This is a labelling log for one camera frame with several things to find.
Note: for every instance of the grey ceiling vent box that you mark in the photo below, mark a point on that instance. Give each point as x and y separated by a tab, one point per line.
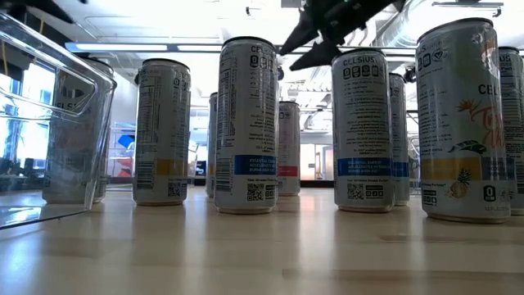
290	3

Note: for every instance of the white storage shelf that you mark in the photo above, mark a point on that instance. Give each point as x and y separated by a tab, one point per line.
123	143

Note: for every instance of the silver ventilation duct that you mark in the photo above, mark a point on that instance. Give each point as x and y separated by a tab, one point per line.
413	24

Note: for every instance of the white can yellow band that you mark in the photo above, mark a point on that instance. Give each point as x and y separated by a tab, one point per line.
75	164
161	131
458	123

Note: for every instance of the ceiling light strip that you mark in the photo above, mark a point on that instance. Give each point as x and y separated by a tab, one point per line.
123	47

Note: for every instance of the white can pink band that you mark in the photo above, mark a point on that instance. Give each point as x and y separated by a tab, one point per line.
290	143

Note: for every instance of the white can blue band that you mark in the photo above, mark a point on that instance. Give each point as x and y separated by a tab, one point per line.
402	135
245	123
362	123

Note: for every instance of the clear plastic bin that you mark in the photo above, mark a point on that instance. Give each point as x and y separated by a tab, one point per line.
41	135

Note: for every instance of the white can peach band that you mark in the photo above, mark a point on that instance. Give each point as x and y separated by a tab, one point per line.
212	143

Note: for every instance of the black round ceiling fixture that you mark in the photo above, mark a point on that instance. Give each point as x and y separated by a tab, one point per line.
281	73
409	74
136	78

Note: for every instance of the white Celsius soda can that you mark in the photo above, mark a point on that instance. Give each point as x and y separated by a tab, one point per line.
517	123

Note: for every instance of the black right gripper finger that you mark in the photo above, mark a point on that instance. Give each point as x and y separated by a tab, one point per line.
301	34
317	57

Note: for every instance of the grey ceiling bracket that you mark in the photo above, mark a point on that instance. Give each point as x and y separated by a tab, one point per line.
466	4

